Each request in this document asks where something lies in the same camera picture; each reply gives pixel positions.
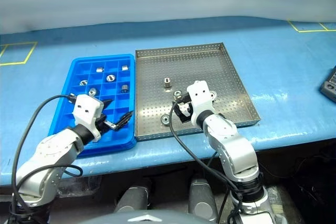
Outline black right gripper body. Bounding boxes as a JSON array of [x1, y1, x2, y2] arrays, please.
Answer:
[[177, 110, 195, 124]]

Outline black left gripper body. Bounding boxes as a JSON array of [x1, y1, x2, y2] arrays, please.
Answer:
[[96, 115, 118, 134]]

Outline blue compartment tray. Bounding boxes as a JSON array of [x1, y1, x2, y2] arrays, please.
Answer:
[[48, 54, 137, 158]]

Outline perforated metal tray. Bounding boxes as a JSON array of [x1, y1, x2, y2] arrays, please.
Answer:
[[134, 42, 261, 142]]

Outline dark grey rounded shape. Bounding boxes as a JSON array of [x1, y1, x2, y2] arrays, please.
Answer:
[[114, 186, 150, 214], [188, 178, 218, 222]]

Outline grey robot torso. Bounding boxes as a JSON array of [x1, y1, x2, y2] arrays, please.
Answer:
[[89, 209, 211, 224]]

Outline black electronic device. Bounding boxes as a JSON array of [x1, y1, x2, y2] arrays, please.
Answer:
[[319, 67, 336, 103]]

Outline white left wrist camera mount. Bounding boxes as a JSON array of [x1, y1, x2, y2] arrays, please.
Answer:
[[71, 94, 105, 143]]

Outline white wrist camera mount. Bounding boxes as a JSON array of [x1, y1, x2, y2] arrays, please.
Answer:
[[71, 94, 105, 143], [186, 80, 216, 126]]

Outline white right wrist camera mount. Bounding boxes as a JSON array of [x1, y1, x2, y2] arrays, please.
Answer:
[[186, 80, 216, 126]]

